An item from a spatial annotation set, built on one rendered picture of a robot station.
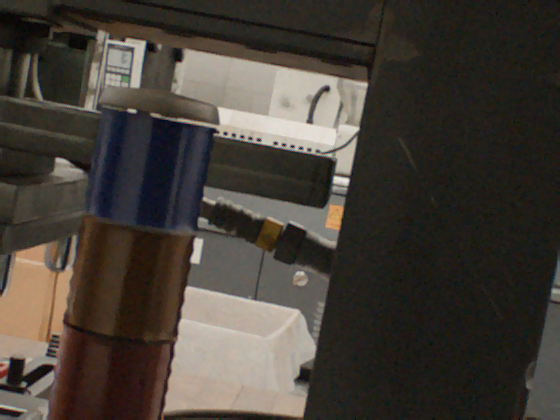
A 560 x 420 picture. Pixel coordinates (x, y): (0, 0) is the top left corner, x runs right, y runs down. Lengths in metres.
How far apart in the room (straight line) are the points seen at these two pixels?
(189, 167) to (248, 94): 6.74
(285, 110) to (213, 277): 1.06
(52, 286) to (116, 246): 2.59
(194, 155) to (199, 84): 6.87
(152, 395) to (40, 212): 0.26
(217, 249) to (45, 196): 4.57
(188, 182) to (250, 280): 4.80
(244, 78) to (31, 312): 4.36
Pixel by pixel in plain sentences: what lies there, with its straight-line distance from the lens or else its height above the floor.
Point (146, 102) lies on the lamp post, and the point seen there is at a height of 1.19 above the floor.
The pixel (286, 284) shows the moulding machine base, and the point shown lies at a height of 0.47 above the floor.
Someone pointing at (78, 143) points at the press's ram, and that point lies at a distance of 0.57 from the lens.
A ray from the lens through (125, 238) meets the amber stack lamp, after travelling 0.33.
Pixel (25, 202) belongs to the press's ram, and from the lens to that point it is 0.56.
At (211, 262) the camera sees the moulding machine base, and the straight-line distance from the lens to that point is 5.16.
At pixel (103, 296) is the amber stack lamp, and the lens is 0.33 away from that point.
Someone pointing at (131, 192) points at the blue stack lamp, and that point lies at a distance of 0.33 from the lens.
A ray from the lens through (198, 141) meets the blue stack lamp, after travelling 0.33.
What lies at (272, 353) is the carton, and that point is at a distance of 2.87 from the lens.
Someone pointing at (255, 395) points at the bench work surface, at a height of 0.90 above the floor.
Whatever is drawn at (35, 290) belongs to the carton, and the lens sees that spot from 2.92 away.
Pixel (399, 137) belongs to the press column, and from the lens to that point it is 0.52.
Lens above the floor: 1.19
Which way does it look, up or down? 4 degrees down
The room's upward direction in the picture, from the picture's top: 11 degrees clockwise
